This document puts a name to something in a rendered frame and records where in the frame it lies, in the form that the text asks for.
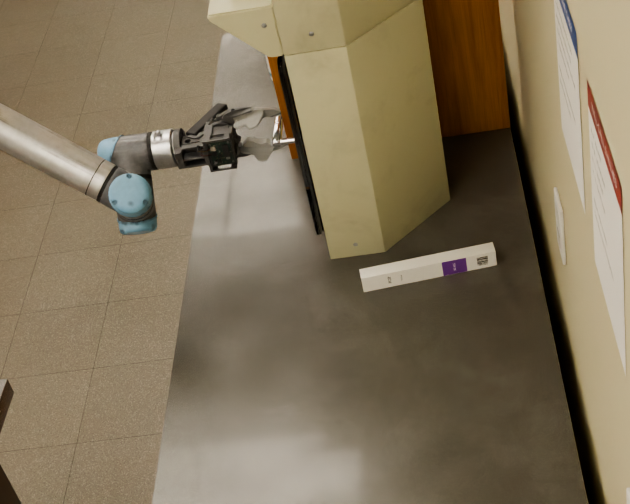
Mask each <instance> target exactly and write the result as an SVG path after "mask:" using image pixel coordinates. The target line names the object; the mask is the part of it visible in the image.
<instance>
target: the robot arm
mask: <svg viewBox="0 0 630 504"><path fill-rule="evenodd" d="M278 114H281V110H279V109H274V108H268V107H251V106H246V107H234V108H230V109H228V107H227V104H224V103H217V104H216V105H215V106H213V107H212V108H211V109H210V110H209V111H208V112H207V113H206V114H205V115H204V116H203V117H202V118H201V119H200V120H198V121H197V122H196V123H195V124H194V125H193V126H192V127H191V128H190V129H189V130H188V131H187V132H186V135H187V136H186V135H185V132H184V130H183V129H182V128H178V129H174V130H173V129H166V130H157V131H152V132H145V133H138V134H132V135H125V136H124V135H120V136H118V137H113V138H108V139H104V140H102V141H101V142H100V143H99V145H98V149H97V155H96V154H94V153H92V152H90V151H89V150H87V149H85V148H83V147H81V146H79V145H77V144H76V143H74V142H72V141H70V140H68V139H66V138H64V137H63V136H61V135H59V134H57V133H55V132H53V131H52V130H50V129H48V128H46V127H44V126H42V125H40V124H39V123H37V122H35V121H33V120H31V119H29V118H27V117H26V116H24V115H22V114H20V113H18V112H16V111H14V110H13V109H11V108H9V107H7V106H5V105H3V104H1V103H0V150H2V151H4V152H6V153H8V154H9V155H11V156H13V157H15V158H17V159H19V160H21V161H23V162H25V163H26V164H28V165H30V166H32V167H34V168H36V169H38V170H40V171H41V172H43V173H45V174H47V175H49V176H51V177H53V178H55V179H57V180H58V181H60V182H62V183H64V184H66V185H68V186H70V187H72V188H73V189H75V190H77V191H79V192H81V193H83V194H85V195H87V196H88V197H90V198H92V199H94V200H96V201H98V202H99V203H101V204H103V205H105V206H106V207H108V208H110V209H112V210H114V211H116V212H117V222H118V224H119V230H120V232H121V233H122V234H123V235H137V234H145V233H150V232H153V231H155V230H156V229H157V213H156V207H155V199H154V191H153V182H152V175H151V171H153V170H160V169H167V168H174V167H178V168H179V169H186V168H192V167H199V166H206V165H208V166H209V167H210V171H211V172H216V171H223V170H230V169H237V165H238V160H237V158H238V157H246V156H249V155H253V156H254V157H255V158H256V159H257V160H258V161H261V162H264V161H267V160H268V158H269V157H270V155H271V153H272V151H275V150H279V149H281V148H283V147H285V146H287V145H288V144H284V145H281V146H280V147H273V146H271V142H270V141H271V139H268V138H265V139H257V138H255V137H247V138H246V139H245V140H244V141H243V142H240V141H241V136H239V135H237V133H236V129H238V128H241V127H247V128H248V129H254V128H256V127H257V126H258V125H259V124H260V122H261V121H262V119H263V118H265V117H273V116H275V115H278ZM238 142H240V143H238ZM228 164H232V165H231V167H227V168H221V169H218V168H219V166H221V165H228Z"/></svg>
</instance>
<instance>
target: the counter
mask: <svg viewBox="0 0 630 504"><path fill-rule="evenodd" d="M217 103H224V104H227V107H228V109H230V108H234V107H246V106H251V107H268V108H274V109H279V110H280V108H279V103H278V99H277V95H276V91H275V87H274V83H273V81H272V79H271V76H270V73H269V69H268V65H267V61H266V57H265V54H263V53H262V52H260V51H258V50H257V49H255V48H253V47H252V46H250V45H248V44H247V43H245V42H243V41H242V40H240V39H238V38H237V37H235V36H233V35H232V34H230V33H227V34H225V35H223V36H222V39H221V46H220V53H219V59H218V66H217V73H216V79H215V86H214V93H213V99H212V106H211V108H212V107H213V106H215V105H216V104H217ZM442 143H443V150H444V157H445V165H446V172H447V179H448V186H449V194H450V200H449V201H448V202H447V203H446V204H444V205H443V206H442V207H441V208H439V209H438V210H437V211H436V212H435V213H433V214H432V215H431V216H430V217H428V218H427V219H426V220H425V221H423V222H422V223H421V224H420V225H418V226H417V227H416V228H415V229H413V230H412V231H411V232H410V233H408V234H407V235H406V236H405V237H403V238H402V239H401V240H400V241H398V242H397V243H396V244H395V245H393V246H392V247H391V248H390V249H388V250H387V251H386V252H382V253H374V254H367V255H359V256H352V257H344V258H337V259H331V258H330V254H329V249H328V245H327V240H326V236H325V232H324V231H323V230H322V234H321V235H317V234H316V230H315V226H314V222H313V218H312V213H311V209H310V205H309V201H308V196H307V192H306V188H305V184H304V179H303V175H302V171H301V167H300V162H299V158H297V159H292V158H291V154H290V149H289V145H287V146H285V147H283V148H281V149H279V150H275V151H272V153H271V155H270V157H269V158H268V160H267V161H264V162H261V161H258V160H257V159H256V158H255V157H254V156H253V155H249V156H246V157H238V158H237V160H238V165H237V169H230V170H223V171H216V172H211V171H210V167H209V166H208V165H206V166H202V173H201V180H200V186H199V193H198V200H197V206H196V213H195V220H194V226H193V233H192V240H191V246H190V253H189V260H188V266H187V273H186V280H185V286H184V293H183V300H182V306H181V313H180V320H179V327H178V333H177V340H176V347H175V353H174V360H173V367H172V373H171V380H170V387H169V393H168V400H167V407H166V413H165V420H164V427H163V433H162V440H161V447H160V453H159V460H158V467H157V473H156V480H155V487H154V493H153V500H152V504H588V499H587V494H586V490H585V485H584V480H583V475H582V470H581V465H580V461H579V456H578V451H577V446H576V441H575V437H574V432H573V427H572V422H571V417H570V412H569V408H568V403H567V398H566V393H565V388H564V384H563V379H562V374H561V369H560V364H559V360H558V355H557V350H556V345H555V340H554V335H553V331H552V326H551V321H550V316H549V311H548V307H547V302H546V297H545V292H544V287H543V283H542V278H541V273H540V268H539V263H538V258H537V254H536V249H535V244H534V239H533V234H532V230H531V225H530V220H529V215H528V210H527V205H526V201H525V196H524V191H523V186H522V181H521V177H520V172H519V167H518V162H517V157H516V153H515V148H514V143H513V138H512V133H511V128H504V129H497V130H490V131H483V132H476V133H469V134H463V135H456V136H449V137H442ZM490 242H493V245H494V248H495V251H496V260H497V265H495V266H491V267H486V268H481V269H476V270H471V271H466V272H461V273H456V274H451V275H447V276H442V277H437V278H432V279H427V280H422V281H417V282H412V283H407V284H402V285H398V286H393V287H388V288H383V289H378V290H373V291H368V292H364V290H363V286H362V281H361V276H360V271H359V269H363V268H368V267H373V266H378V265H383V264H388V263H393V262H398V261H403V260H407V259H412V258H417V257H422V256H427V255H432V254H437V253H442V252H446V251H451V250H456V249H461V248H466V247H471V246H476V245H481V244H485V243H490Z"/></svg>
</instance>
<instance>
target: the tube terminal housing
mask: <svg viewBox="0 0 630 504"><path fill-rule="evenodd" d="M272 5H273V9H274V13H275V18H276V22H277V26H278V31H279V35H280V39H281V44H282V48H283V53H284V57H285V62H286V66H287V70H288V75H289V79H290V84H291V88H292V92H293V97H294V101H295V105H296V110H297V114H298V118H299V123H300V127H301V131H302V136H303V140H304V145H305V149H306V153H307V158H308V162H309V166H310V171H311V175H312V179H313V184H314V188H315V192H316V197H317V201H318V206H319V210H320V214H321V219H322V223H323V227H324V232H325V236H326V240H327V245H328V249H329V254H330V258H331V259H337V258H344V257H352V256H359V255H367V254H374V253H382V252H386V251H387V250H388V249H390V248H391V247H392V246H393V245H395V244H396V243H397V242H398V241H400V240H401V239H402V238H403V237H405V236H406V235H407V234H408V233H410V232H411V231H412V230H413V229H415V228H416V227H417V226H418V225H420V224H421V223H422V222H423V221H425V220H426V219H427V218H428V217H430V216H431V215H432V214H433V213H435V212H436V211H437V210H438V209H439V208H441V207H442V206H443V205H444V204H446V203H447V202H448V201H449V200H450V194H449V186H448V179H447V172H446V165H445V157H444V150H443V143H442V136H441V129H440V122H439V114H438V107H437V100H436V93H435V86H434V79H433V71H432V64H431V57H430V50H429V43H428V36H427V28H426V21H425V14H424V7H423V0H272Z"/></svg>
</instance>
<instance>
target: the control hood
mask: <svg viewBox="0 0 630 504"><path fill-rule="evenodd" d="M207 18H208V19H209V21H210V22H212V23H213V24H215V25H217V26H218V27H220V28H222V29H223V30H225V31H227V32H228V33H230V34H232V35H233V36H235V37H237V38H238V39H240V40H242V41H243V42H245V43H247V44H248V45H250V46H252V47H253V48H255V49H257V50H258V51H260V52H262V53H263V54H265V55H267V56H268V57H278V56H283V54H284V53H283V48H282V44H281V39H280V35H279V31H278V26H277V22H276V18H275V13H274V9H273V5H272V0H210V3H209V9H208V15H207Z"/></svg>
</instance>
